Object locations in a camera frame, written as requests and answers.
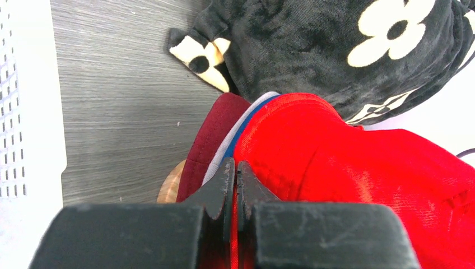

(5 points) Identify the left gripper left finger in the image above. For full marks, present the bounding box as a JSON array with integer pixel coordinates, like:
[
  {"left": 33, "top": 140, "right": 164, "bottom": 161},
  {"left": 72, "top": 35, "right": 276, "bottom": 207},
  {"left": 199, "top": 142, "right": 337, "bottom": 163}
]
[{"left": 30, "top": 158, "right": 235, "bottom": 268}]

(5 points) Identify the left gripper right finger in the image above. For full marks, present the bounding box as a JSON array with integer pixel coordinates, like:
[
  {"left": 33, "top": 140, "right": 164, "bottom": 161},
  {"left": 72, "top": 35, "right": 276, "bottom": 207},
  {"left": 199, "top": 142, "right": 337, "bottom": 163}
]
[{"left": 236, "top": 161, "right": 420, "bottom": 268}]

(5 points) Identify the wooden hat stand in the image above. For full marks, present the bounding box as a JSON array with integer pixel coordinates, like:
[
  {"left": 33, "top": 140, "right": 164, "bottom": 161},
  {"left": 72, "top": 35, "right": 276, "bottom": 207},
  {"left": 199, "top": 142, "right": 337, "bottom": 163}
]
[{"left": 156, "top": 160, "right": 186, "bottom": 203}]

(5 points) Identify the grey white hat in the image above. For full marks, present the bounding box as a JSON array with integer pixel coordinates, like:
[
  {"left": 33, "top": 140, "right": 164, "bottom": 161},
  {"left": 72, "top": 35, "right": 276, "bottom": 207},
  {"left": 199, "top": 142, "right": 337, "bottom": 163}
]
[{"left": 202, "top": 91, "right": 281, "bottom": 187}]

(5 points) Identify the blue hat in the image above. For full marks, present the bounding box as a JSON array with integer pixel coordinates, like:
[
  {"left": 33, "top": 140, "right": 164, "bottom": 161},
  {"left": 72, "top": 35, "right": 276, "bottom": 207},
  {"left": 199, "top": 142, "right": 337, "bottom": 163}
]
[{"left": 221, "top": 95, "right": 281, "bottom": 166}]

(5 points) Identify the dark red bucket hat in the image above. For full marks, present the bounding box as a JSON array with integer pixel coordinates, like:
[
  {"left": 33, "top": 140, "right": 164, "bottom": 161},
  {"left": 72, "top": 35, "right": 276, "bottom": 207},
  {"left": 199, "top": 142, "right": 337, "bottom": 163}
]
[{"left": 176, "top": 93, "right": 250, "bottom": 202}]

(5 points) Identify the white plastic basket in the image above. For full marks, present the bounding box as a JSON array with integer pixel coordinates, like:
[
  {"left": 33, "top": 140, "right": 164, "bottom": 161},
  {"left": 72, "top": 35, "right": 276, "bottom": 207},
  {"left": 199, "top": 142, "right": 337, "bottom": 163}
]
[{"left": 0, "top": 0, "right": 68, "bottom": 208}]

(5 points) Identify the black floral plush pillow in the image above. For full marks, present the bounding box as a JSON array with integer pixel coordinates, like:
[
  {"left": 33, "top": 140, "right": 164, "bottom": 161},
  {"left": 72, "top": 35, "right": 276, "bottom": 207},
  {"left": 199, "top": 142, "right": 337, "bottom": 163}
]
[{"left": 167, "top": 0, "right": 474, "bottom": 125}]

